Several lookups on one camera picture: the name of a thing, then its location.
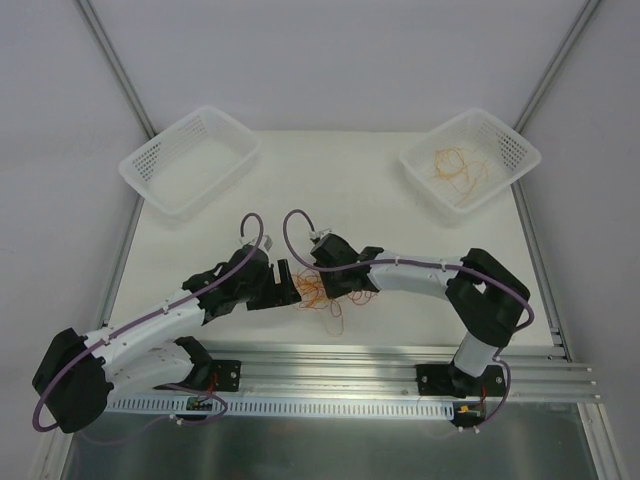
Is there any orange cable tangle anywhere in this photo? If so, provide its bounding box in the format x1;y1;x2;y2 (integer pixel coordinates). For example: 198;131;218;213
292;267;376;311

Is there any thin yellow stretched cable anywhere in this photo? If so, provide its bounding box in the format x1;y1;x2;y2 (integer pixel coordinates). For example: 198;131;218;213
449;159;491;207

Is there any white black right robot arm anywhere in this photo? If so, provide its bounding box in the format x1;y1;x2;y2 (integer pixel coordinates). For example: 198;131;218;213
311;233;534;398

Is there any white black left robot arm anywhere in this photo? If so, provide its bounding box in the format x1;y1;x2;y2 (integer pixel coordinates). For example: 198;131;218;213
32;246;301;433

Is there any white plastic basket left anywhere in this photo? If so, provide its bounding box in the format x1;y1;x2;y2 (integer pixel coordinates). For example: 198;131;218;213
118;106;261;221

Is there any white plastic basket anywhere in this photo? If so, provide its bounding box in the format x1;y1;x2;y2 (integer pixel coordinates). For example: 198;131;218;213
118;106;261;221
398;108;542;227

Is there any white plastic basket right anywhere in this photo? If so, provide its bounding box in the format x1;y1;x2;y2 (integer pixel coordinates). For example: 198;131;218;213
398;108;542;227

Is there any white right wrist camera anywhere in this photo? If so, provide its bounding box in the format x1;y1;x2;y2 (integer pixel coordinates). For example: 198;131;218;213
309;228;332;243

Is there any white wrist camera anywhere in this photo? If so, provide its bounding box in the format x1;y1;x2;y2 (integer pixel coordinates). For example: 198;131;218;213
259;235;273;253
309;228;332;243

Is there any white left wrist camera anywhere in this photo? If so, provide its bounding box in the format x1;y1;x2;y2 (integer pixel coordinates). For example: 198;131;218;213
259;235;273;253

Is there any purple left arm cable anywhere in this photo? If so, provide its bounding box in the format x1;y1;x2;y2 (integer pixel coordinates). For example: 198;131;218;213
31;212;266;433

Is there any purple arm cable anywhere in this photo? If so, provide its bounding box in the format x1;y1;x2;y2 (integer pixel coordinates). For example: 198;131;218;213
31;212;266;433
283;208;534;434

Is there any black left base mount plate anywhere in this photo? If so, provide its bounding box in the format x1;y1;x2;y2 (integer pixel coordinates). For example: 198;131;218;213
196;359;242;392

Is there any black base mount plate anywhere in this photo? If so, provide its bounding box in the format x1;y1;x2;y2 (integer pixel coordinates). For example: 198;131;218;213
415;363;506;399
196;359;242;392

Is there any white slotted cable duct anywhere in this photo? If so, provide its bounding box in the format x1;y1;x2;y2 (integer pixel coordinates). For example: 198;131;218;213
106;395;454;421

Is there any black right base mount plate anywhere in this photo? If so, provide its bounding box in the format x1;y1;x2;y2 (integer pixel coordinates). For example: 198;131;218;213
415;363;506;399

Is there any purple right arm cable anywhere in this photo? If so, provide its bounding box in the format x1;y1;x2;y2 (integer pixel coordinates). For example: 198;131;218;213
283;208;534;434

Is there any aluminium table frame rail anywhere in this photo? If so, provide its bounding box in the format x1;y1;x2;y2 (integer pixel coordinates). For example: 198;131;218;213
203;340;603;404

